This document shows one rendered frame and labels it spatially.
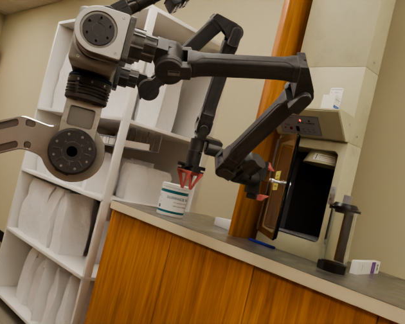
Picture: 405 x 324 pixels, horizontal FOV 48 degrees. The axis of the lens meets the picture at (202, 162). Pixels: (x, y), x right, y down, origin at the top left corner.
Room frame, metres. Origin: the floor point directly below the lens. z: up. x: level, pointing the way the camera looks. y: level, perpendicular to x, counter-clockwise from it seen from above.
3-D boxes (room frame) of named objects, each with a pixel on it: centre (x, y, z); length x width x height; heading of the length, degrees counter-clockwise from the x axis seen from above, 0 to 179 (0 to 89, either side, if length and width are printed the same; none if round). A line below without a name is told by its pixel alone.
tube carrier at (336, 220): (1.59, -0.53, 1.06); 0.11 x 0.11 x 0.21
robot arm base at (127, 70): (1.68, 0.35, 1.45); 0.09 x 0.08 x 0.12; 13
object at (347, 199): (1.59, -0.53, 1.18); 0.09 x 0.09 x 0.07
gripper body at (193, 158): (1.81, 0.04, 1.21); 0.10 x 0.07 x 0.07; 134
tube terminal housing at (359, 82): (1.91, -0.50, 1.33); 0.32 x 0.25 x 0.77; 44
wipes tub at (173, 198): (2.16, 0.09, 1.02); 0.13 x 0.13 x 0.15
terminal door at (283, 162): (1.77, -0.30, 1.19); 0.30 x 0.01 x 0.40; 3
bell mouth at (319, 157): (1.88, -0.49, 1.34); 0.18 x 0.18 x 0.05
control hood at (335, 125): (1.79, -0.37, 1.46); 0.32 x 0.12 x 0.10; 44
